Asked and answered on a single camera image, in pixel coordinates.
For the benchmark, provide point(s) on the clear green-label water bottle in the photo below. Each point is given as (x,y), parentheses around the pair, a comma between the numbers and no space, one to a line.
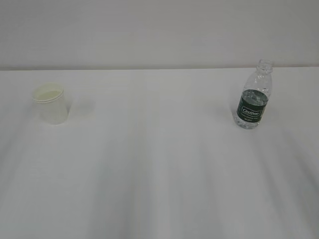
(255,96)

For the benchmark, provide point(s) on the white paper cup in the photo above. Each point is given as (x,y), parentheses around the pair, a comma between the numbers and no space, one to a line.
(50,103)

